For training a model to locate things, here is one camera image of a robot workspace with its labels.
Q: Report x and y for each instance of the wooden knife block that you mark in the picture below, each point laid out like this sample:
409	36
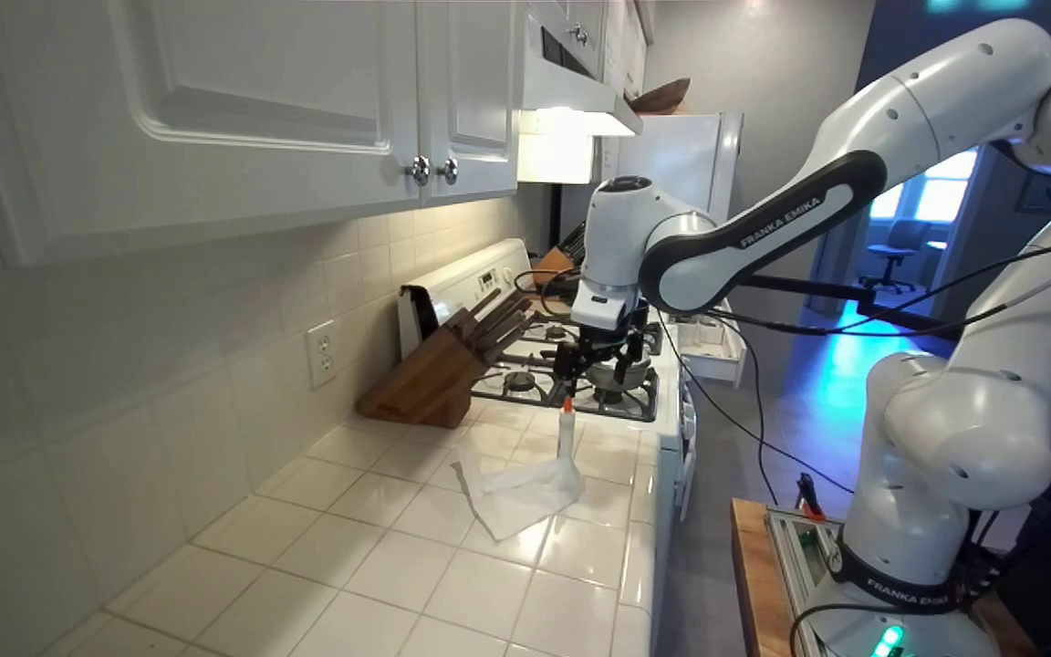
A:
429	377

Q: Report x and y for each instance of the silver pot with lid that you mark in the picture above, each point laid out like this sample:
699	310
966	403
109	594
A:
599	377

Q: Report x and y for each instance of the bright window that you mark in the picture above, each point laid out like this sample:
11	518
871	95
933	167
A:
933	196

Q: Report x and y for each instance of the white paper towel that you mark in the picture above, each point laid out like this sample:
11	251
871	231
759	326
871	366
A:
519	502

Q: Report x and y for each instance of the white wall outlet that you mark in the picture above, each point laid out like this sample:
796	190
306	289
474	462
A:
322	353

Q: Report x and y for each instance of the white cabinet above hood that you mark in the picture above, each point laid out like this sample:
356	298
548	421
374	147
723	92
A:
620	36

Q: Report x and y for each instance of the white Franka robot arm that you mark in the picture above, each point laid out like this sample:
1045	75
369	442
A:
975	449

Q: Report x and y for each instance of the aluminium base plate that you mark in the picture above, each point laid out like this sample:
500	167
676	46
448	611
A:
801	552

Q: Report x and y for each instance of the brown basket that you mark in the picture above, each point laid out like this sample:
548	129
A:
661	95

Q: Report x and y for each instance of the red black clamp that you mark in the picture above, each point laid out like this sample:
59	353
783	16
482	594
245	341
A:
809	495

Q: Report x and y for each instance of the white upper kitchen cabinet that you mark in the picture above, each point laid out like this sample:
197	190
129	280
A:
245	75

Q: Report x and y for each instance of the wooden cutting board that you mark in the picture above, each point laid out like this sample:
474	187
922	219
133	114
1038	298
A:
553	266

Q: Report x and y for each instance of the silver cabinet knob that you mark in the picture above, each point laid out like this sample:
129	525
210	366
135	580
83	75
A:
448	167
423	167

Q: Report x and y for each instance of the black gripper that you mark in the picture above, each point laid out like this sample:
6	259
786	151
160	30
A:
611	341

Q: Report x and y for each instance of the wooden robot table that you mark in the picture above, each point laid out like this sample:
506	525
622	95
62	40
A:
755	585

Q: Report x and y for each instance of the white range hood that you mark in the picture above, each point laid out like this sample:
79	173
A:
565	85

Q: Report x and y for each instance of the white gas stove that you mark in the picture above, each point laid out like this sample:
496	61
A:
477	275

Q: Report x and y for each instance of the black camera boom rod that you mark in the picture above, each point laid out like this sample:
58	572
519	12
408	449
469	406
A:
841	289

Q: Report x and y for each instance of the white plastic bin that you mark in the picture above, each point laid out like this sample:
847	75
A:
717	353

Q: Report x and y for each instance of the dark office chair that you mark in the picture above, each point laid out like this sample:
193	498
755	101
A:
892	258

